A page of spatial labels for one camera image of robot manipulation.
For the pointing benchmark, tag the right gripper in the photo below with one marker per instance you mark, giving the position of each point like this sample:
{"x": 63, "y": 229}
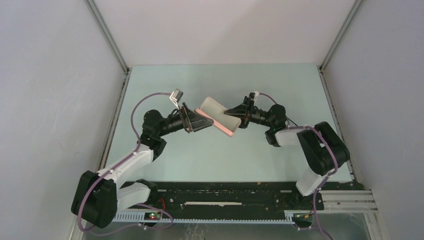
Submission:
{"x": 245, "y": 110}

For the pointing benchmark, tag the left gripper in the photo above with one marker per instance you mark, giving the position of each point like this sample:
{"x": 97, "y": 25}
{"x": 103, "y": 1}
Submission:
{"x": 191, "y": 121}

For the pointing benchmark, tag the pink glasses case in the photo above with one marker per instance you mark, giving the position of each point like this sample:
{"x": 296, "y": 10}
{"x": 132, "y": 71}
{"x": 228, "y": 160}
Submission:
{"x": 212, "y": 109}

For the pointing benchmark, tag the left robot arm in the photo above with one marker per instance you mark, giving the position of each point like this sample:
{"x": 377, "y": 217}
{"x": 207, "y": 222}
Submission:
{"x": 100, "y": 195}

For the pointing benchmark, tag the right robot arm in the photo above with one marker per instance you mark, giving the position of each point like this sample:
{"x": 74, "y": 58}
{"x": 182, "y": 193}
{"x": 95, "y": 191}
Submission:
{"x": 323, "y": 149}

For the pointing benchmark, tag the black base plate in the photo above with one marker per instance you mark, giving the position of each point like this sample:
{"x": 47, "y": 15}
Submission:
{"x": 290, "y": 186}

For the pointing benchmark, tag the blue toothed cable duct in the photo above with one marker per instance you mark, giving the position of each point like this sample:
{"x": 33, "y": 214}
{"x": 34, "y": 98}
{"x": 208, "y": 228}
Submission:
{"x": 156, "y": 217}

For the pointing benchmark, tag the aluminium frame rail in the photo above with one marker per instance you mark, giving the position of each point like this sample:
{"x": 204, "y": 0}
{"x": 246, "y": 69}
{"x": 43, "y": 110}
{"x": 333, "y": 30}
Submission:
{"x": 348, "y": 202}

